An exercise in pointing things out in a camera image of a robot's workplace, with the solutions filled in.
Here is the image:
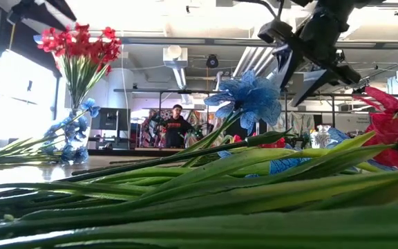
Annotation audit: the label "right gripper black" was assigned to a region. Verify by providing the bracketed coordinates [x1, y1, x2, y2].
[274, 6, 363, 108]

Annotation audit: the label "small clear glass vase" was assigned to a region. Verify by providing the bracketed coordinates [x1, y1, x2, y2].
[309, 124, 332, 149]

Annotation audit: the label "large clear glass vase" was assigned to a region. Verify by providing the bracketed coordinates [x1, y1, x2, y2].
[48, 109, 92, 160]

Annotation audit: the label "white ceiling pipes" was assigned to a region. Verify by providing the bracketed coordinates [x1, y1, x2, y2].
[231, 46, 283, 79]

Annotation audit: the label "colourful patchwork quilt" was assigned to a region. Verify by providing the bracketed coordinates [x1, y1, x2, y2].
[140, 109, 220, 149]

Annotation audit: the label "black ceiling fixture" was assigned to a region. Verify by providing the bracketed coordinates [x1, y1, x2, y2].
[354, 1, 398, 17]

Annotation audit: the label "grey overhead beam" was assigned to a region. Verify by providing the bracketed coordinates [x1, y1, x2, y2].
[119, 36, 398, 49]

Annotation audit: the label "white ventilation box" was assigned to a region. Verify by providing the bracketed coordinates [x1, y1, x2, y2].
[162, 44, 189, 70]

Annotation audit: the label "person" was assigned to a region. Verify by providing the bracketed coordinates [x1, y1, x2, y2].
[162, 103, 195, 149]

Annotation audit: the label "black metal rack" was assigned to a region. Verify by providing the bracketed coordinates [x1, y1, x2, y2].
[113, 88, 398, 150]

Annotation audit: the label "black monitor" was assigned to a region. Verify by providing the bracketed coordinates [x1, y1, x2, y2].
[91, 107, 131, 149]

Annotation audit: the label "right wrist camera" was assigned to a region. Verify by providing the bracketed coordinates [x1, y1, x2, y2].
[256, 19, 292, 46]

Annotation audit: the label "white wall sign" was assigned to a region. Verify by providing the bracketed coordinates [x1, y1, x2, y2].
[335, 113, 368, 134]

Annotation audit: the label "black dome camera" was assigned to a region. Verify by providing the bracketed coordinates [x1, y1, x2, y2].
[205, 54, 220, 69]

